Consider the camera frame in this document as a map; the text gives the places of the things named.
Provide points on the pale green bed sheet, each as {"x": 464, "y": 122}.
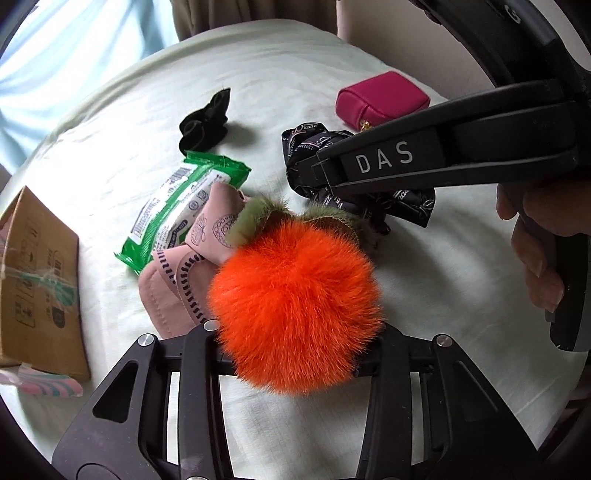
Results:
{"x": 438, "y": 286}

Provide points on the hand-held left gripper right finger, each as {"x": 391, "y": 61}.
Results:
{"x": 393, "y": 351}

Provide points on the black printed ribbon bow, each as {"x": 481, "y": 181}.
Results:
{"x": 300, "y": 154}

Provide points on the beige curtain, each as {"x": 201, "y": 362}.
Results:
{"x": 207, "y": 16}

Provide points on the black velvet scrunchie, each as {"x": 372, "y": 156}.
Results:
{"x": 199, "y": 127}

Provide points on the brown cardboard box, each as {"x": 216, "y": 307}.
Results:
{"x": 41, "y": 277}

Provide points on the pink stitched cloth pouch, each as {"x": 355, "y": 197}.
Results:
{"x": 171, "y": 295}

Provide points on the magenta zip pouch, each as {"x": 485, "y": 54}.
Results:
{"x": 374, "y": 101}

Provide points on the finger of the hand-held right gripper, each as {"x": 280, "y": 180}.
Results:
{"x": 328, "y": 168}

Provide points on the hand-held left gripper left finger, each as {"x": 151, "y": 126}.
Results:
{"x": 203, "y": 351}

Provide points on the orange fur pom-pom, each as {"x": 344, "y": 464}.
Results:
{"x": 295, "y": 300}

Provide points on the light blue curtain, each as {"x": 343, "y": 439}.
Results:
{"x": 69, "y": 69}

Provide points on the green wet wipes packet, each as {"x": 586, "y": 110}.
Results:
{"x": 161, "y": 217}

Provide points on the pink green striped cloth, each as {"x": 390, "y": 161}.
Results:
{"x": 51, "y": 386}

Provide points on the person's right hand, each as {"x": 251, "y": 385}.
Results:
{"x": 531, "y": 249}

